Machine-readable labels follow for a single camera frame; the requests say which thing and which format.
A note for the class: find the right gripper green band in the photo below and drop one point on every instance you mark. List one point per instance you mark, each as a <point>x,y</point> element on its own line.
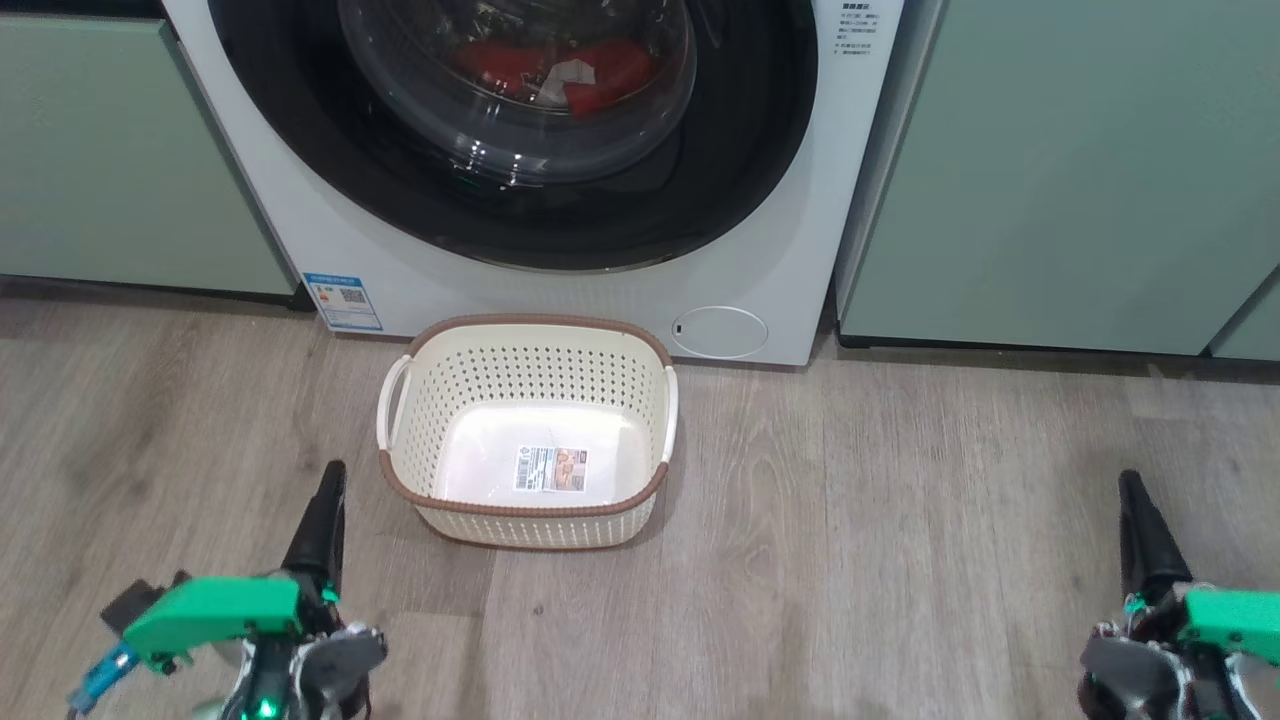
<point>1230,620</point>

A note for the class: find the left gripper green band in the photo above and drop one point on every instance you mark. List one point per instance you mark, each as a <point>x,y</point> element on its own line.
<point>220,605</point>

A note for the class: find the washing machine glass door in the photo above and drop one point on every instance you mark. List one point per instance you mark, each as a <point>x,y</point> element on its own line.
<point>300,130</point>

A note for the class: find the red garment with white stripes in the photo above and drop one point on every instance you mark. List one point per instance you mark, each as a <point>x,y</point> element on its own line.
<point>620,68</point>

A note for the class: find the white clothing care tag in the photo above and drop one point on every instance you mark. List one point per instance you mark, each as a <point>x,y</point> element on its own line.
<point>550,468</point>

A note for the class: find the cream basket with brown rim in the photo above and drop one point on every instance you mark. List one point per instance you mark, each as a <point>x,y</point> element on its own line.
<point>530,380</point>

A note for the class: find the white front-load washing machine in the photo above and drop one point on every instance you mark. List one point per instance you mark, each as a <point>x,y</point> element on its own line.
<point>300,250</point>

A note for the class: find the blue energy label sticker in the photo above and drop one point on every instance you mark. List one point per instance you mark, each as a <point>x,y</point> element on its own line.
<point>343,300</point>

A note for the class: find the pale green cabinet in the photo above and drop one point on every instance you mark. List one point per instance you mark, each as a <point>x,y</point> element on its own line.
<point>1255,335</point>
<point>100,150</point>
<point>1050,150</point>

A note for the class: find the round white filter cover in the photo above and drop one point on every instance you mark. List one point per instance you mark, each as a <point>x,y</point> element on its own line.
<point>720,332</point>

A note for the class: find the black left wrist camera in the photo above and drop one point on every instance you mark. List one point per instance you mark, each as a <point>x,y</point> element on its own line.
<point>135,600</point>

